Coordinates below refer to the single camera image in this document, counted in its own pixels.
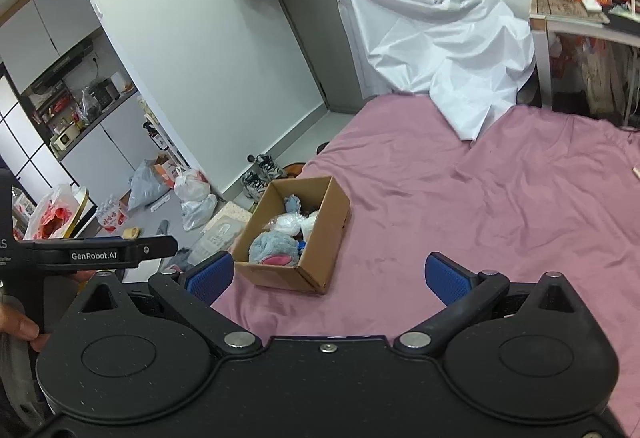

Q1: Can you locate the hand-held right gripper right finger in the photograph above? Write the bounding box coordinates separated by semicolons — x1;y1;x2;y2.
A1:
394;252;584;351

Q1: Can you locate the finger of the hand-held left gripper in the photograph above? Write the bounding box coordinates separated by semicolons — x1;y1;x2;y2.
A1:
140;236;179;265

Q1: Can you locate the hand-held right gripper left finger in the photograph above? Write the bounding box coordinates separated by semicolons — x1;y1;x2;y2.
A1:
75;251;262;353

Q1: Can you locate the large blue pink plush toy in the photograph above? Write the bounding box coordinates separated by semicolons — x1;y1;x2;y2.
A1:
248;230;304;268

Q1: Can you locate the white stuffed pouch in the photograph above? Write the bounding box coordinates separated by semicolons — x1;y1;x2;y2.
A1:
301;210;321;241
270;212;307;238

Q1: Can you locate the brown cardboard box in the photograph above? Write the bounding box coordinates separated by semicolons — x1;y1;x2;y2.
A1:
233;175;352;295

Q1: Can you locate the person's left hand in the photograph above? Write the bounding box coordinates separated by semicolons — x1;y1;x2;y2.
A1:
0;299;52;353

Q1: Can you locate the round gold-rimmed table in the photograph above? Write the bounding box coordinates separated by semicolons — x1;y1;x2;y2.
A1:
64;187;99;240

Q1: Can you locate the red filled plastic bag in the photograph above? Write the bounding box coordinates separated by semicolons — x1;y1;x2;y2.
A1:
24;184;83;240

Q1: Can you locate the floral packaged bag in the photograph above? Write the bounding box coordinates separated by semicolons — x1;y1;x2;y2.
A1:
192;202;254;265

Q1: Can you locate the pack of water bottles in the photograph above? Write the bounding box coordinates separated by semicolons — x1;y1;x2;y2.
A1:
95;198;129;235

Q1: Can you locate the clear plastic bag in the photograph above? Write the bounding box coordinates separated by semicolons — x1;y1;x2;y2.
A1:
181;194;219;232

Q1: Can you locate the grey plastic bag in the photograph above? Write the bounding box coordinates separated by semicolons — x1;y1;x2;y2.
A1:
127;159;171;212

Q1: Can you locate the white red plastic bag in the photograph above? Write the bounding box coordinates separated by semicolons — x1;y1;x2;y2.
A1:
173;167;212;204

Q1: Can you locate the orange white carton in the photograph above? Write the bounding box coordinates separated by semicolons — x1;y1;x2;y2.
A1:
152;154;184;190

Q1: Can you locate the grey white sneaker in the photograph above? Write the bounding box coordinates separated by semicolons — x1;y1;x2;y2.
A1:
241;170;269;205
255;154;287;182

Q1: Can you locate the white kitchen cabinet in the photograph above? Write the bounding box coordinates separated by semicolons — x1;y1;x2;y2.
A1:
50;88;173;206

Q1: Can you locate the black range hood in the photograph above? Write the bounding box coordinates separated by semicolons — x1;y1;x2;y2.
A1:
29;42;97;90

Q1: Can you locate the white cloth cover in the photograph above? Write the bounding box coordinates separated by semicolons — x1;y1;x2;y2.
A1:
337;0;537;143

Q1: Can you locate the grey door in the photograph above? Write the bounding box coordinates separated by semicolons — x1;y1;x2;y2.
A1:
270;0;394;115

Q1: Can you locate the white desk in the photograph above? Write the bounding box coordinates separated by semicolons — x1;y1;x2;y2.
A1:
529;0;640;116

